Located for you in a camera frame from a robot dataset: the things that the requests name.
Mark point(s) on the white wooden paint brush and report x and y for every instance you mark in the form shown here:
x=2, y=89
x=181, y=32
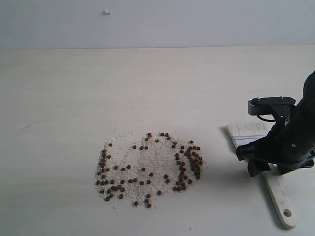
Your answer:
x=243, y=133

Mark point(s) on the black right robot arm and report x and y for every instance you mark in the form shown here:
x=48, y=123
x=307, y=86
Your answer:
x=307, y=102

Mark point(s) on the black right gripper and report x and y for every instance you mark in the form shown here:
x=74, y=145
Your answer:
x=287, y=145

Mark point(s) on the small white wall fixture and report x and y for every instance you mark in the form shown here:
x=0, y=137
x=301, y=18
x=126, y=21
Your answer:
x=106, y=12

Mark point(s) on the pile of beans and rice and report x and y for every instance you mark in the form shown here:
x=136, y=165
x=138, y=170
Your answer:
x=140, y=171

